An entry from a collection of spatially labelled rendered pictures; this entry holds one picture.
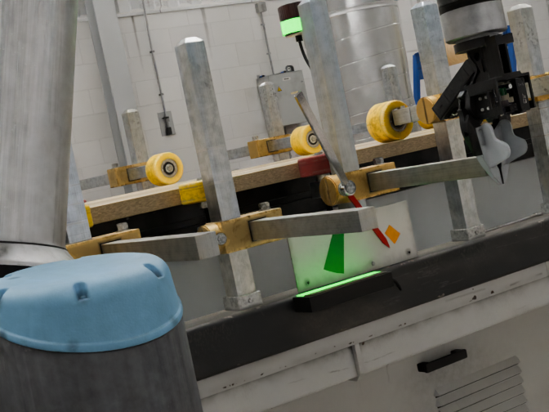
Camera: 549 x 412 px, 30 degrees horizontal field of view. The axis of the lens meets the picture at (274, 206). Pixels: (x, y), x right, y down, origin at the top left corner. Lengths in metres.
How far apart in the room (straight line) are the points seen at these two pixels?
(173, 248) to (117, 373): 0.53
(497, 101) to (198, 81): 0.45
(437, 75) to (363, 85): 3.79
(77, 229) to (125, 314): 0.70
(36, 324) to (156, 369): 0.09
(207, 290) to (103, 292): 1.05
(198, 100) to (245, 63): 8.49
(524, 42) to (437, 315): 0.57
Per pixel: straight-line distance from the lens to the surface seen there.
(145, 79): 9.55
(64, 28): 1.01
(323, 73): 1.72
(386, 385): 2.09
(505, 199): 2.28
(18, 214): 0.95
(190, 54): 1.58
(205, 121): 1.58
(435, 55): 1.88
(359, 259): 1.71
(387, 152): 2.01
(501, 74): 1.48
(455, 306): 1.89
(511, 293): 2.00
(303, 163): 1.83
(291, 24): 1.76
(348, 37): 5.69
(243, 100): 9.99
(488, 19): 1.50
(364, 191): 1.73
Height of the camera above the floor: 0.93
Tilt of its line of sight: 3 degrees down
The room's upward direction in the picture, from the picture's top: 12 degrees counter-clockwise
